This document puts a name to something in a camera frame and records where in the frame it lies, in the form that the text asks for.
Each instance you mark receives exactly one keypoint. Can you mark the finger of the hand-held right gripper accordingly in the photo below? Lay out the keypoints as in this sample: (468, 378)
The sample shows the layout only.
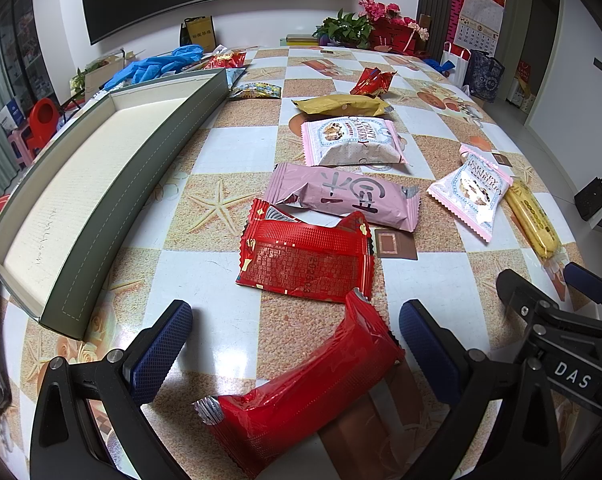
(523, 292)
(583, 282)

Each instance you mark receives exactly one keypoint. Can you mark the red snack bag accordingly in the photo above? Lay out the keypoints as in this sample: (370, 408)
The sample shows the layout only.
(226, 61)

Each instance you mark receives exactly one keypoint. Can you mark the red plastic chair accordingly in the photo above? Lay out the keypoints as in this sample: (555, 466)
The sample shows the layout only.
(43, 125)

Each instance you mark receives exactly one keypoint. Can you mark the gold snack packet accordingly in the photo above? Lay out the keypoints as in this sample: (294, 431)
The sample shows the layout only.
(341, 105)

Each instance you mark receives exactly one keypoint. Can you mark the colourful patterned snack packet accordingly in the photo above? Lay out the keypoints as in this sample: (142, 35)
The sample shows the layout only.
(256, 91)

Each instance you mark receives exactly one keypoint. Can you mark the blue plastic bag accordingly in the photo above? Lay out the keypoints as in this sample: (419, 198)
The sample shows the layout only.
(438, 66)

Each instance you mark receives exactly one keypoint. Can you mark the yellow biscuit packet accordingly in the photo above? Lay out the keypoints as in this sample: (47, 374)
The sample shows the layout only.
(533, 220)

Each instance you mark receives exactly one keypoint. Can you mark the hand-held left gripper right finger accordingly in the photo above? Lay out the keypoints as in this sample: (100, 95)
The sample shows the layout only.
(423, 345)

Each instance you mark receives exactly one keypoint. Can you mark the glass display cabinet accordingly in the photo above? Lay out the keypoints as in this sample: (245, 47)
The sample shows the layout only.
(16, 45)

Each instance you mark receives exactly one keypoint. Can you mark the checkered printed tablecloth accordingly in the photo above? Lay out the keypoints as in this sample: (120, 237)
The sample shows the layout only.
(221, 145)

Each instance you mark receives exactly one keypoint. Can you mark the teal snack packet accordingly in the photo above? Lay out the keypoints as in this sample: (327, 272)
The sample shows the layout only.
(234, 80)

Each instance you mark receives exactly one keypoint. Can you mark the pink plastic stool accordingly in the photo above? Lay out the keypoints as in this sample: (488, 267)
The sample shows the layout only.
(21, 147)

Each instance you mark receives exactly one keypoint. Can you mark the blue rubber gloves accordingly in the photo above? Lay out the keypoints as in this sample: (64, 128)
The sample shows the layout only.
(151, 67)

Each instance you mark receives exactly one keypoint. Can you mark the pink artificial flowers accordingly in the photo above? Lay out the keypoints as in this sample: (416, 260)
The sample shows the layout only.
(381, 10)

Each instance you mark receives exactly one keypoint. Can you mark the pink white cookie packet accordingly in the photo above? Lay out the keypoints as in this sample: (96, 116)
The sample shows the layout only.
(351, 135)
(473, 190)

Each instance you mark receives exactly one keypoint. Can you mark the red embossed snack packet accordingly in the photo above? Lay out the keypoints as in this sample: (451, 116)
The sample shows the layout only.
(306, 260)

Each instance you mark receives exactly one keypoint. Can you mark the small red packet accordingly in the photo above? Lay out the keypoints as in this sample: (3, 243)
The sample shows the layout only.
(371, 82)

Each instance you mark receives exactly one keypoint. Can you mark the white blue carton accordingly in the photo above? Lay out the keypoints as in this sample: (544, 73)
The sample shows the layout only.
(10, 116)

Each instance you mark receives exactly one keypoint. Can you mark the plain pink snack packet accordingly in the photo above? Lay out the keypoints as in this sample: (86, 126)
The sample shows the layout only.
(351, 195)

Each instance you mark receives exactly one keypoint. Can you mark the glossy red pillow snack packet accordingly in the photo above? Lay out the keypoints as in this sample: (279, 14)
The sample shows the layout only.
(306, 390)

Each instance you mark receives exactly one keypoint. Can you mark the black yellow gift bag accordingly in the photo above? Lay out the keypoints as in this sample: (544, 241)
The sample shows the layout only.
(200, 35)

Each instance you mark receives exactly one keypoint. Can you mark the long grey-green box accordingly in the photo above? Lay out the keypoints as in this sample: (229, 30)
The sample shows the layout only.
(81, 185)

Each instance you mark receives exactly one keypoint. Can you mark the green potted plant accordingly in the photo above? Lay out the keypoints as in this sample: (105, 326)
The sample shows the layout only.
(346, 30)

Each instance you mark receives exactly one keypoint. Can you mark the dark blue patterned bag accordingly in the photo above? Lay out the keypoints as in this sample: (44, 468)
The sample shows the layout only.
(486, 77)

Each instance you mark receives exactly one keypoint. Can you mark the wall calendar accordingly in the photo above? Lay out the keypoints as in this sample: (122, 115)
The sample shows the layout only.
(478, 20)

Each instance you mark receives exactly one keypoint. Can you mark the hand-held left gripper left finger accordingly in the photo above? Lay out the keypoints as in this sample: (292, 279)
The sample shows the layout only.
(166, 345)

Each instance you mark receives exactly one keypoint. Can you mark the red gift basket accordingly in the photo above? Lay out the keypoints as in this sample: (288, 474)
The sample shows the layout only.
(396, 37)

